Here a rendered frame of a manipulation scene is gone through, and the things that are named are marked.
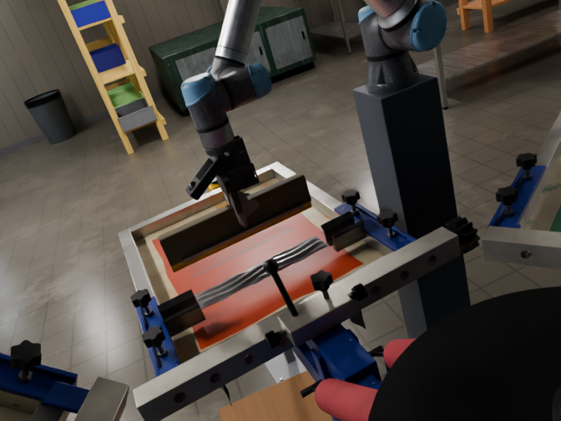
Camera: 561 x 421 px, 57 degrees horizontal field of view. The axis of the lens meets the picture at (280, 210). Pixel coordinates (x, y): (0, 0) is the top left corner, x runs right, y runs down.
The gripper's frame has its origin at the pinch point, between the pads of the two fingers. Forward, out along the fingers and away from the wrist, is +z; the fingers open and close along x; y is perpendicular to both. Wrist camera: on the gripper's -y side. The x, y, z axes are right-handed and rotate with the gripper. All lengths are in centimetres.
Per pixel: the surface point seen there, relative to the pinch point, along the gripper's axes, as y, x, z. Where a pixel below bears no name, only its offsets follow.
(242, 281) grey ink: -5.3, -3.9, 13.1
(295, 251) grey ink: 10.2, -3.3, 13.0
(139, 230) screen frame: -23, 46, 11
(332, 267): 14.0, -15.7, 13.6
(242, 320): -10.4, -17.6, 13.5
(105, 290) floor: -63, 209, 109
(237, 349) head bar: -15.1, -36.1, 4.8
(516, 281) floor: 118, 40, 110
